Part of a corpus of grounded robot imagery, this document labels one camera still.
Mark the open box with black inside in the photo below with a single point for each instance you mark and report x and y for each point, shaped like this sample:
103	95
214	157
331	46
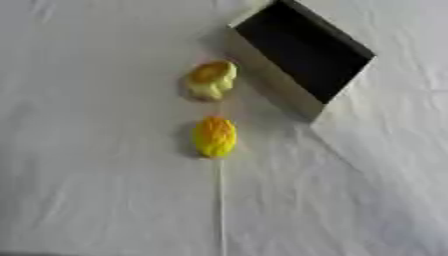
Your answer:
303	56

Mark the yellow oval bumpy toy fruit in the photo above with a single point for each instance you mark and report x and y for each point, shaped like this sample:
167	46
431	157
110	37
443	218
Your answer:
214	136

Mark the yellow orange toy fruit half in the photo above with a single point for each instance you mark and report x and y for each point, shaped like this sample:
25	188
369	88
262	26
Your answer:
211	79

